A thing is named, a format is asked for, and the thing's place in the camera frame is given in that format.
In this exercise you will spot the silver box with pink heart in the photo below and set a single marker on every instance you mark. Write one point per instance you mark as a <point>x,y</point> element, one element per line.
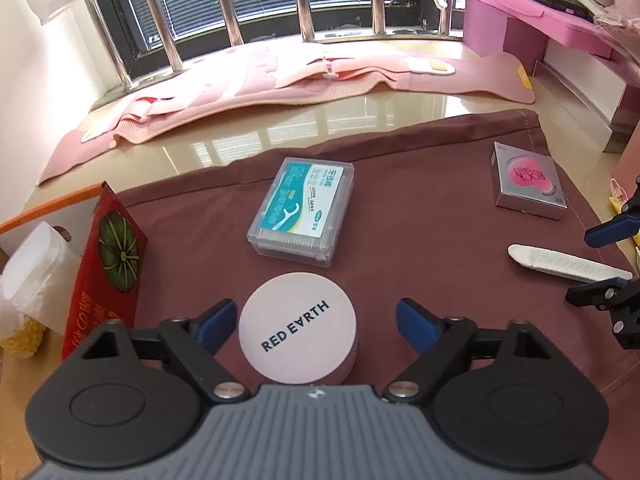
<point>530,180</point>

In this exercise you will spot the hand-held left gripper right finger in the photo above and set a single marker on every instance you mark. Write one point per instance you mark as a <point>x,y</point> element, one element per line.
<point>415,320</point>

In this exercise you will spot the maroon cloth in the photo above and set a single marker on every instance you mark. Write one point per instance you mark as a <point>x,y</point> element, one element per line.
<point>425,210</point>

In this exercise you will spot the clear cotton swab container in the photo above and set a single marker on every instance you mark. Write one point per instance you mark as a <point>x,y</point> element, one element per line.
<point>35,270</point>

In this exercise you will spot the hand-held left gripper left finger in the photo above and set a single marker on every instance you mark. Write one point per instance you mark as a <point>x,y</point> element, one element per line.
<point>220,317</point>

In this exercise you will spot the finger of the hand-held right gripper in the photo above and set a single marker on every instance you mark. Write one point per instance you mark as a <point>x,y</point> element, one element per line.
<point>590,294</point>
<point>607,230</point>

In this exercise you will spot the white nail file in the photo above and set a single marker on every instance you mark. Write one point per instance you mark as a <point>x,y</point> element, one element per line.
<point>560,262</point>

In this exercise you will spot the yellow white alpaca plush toy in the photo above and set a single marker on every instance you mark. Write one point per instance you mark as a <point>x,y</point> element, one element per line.
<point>20,340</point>

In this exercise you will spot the clear dental floss pick box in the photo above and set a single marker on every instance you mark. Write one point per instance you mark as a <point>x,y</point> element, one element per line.
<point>302,210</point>

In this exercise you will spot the orange cardboard box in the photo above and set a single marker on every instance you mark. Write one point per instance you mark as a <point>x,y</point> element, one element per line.
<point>105,285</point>

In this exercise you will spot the magenta pink box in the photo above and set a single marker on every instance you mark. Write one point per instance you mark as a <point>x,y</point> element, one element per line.
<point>500,15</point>

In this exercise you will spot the round pink jar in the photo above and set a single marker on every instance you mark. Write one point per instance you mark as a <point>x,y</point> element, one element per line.
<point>297,327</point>

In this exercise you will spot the clear packet with pink garment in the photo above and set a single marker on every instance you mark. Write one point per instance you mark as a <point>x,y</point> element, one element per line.
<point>622,35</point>

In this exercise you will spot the white storage box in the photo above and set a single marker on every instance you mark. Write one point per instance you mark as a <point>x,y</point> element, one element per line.
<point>585,80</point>

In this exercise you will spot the pink fabric belt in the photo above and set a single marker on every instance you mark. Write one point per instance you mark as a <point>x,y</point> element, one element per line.
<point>250,90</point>

